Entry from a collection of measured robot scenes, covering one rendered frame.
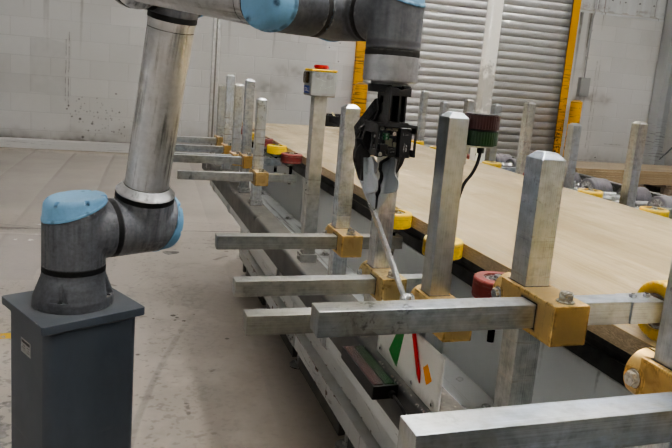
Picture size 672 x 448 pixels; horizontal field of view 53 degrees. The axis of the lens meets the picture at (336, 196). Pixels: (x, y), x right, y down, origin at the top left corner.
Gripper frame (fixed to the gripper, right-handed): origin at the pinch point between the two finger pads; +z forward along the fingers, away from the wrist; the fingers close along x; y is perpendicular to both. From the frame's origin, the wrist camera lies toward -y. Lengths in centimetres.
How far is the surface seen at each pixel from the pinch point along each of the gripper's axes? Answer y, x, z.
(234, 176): -134, -2, 18
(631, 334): 37.7, 23.8, 10.4
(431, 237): 10.9, 6.2, 3.8
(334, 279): -9.0, -3.0, 17.1
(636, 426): 66, -2, 6
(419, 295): 10.3, 5.4, 13.8
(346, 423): -76, 28, 86
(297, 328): 16.2, -16.8, 16.3
